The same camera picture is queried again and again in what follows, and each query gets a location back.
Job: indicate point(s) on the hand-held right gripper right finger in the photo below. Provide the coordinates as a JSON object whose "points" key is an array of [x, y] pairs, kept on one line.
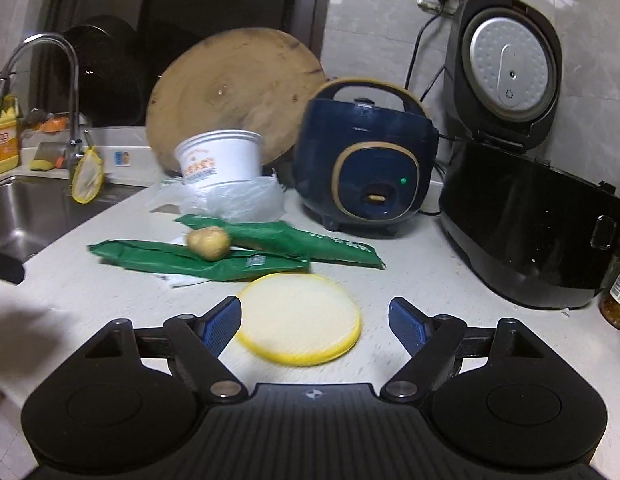
{"points": [[407, 325]]}

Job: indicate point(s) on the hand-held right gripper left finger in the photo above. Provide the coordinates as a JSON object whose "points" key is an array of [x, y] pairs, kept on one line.
{"points": [[222, 325]]}

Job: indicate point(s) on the ginger root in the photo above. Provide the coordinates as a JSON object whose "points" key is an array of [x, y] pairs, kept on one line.
{"points": [[208, 243]]}

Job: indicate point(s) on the green snack packet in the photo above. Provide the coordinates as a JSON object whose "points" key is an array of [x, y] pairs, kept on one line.
{"points": [[315, 247], [154, 257]]}

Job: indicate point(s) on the yellow-rimmed round scrubber pad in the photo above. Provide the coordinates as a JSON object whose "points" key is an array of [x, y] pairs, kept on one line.
{"points": [[300, 320]]}

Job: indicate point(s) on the clear plastic bag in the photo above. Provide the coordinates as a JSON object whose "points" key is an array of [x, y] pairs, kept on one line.
{"points": [[244, 200]]}

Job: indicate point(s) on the black rice cooker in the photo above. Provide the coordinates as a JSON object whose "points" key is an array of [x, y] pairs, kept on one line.
{"points": [[515, 210]]}

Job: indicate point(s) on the navy blue rice cooker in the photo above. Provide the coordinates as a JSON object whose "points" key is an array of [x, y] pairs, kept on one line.
{"points": [[340, 130]]}

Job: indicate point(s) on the glass jar of pickles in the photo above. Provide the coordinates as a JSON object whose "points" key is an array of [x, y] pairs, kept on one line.
{"points": [[617, 295]]}

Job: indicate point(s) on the stainless steel sink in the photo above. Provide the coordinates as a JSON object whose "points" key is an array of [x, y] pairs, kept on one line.
{"points": [[34, 210]]}

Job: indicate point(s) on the yellow sponge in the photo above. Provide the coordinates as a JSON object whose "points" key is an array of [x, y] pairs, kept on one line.
{"points": [[42, 164]]}

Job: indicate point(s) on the round wooden cutting board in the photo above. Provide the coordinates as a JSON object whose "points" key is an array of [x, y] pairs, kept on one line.
{"points": [[229, 80]]}

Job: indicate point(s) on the black wok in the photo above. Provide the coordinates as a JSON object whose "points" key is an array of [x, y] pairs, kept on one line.
{"points": [[109, 70]]}

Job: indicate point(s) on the steel kitchen faucet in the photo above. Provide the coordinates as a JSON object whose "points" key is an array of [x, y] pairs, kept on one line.
{"points": [[72, 85]]}

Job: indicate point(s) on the yellow dish soap bottle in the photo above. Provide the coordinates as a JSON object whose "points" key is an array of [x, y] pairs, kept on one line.
{"points": [[3, 145]]}

